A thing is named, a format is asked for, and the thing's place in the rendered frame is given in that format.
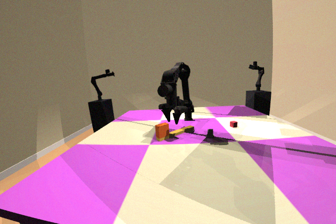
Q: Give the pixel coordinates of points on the small red cube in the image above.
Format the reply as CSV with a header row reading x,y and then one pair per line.
x,y
233,124

